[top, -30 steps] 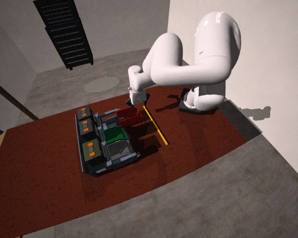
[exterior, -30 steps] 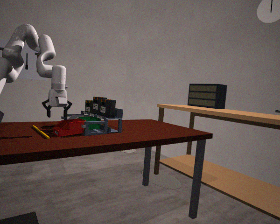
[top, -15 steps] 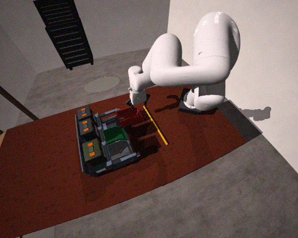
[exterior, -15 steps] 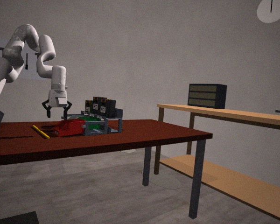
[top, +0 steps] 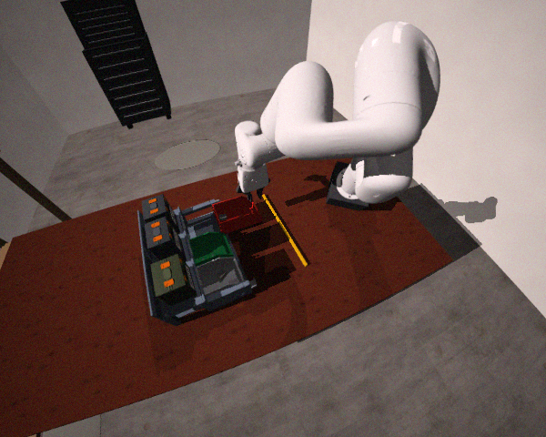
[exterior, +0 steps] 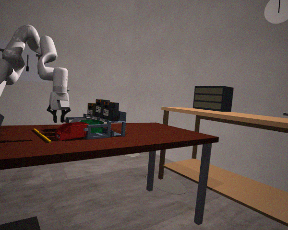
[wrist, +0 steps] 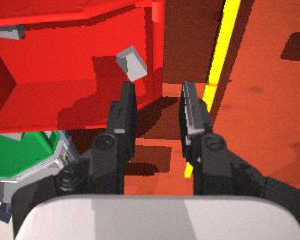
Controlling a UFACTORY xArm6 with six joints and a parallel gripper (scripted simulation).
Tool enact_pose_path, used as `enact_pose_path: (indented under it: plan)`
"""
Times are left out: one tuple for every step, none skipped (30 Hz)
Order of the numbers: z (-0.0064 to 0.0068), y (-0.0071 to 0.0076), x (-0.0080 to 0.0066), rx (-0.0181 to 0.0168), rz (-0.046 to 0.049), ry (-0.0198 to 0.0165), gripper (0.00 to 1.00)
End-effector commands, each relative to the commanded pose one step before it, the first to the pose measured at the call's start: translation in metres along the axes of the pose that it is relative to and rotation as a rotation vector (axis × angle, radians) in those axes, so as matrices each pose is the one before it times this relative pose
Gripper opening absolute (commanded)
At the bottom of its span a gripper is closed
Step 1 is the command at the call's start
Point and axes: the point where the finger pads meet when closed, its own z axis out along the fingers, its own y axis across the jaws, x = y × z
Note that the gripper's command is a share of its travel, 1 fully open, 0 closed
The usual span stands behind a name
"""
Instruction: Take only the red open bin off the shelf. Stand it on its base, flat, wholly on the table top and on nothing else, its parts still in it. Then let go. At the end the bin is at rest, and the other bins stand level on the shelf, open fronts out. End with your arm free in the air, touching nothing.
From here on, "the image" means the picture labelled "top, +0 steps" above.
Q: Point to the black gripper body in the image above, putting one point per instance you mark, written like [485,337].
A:
[251,180]

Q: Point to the yellow bar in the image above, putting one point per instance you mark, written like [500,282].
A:
[285,231]

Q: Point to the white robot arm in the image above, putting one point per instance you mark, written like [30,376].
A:
[388,117]

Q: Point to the grey open bin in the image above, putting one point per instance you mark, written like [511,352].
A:
[208,274]

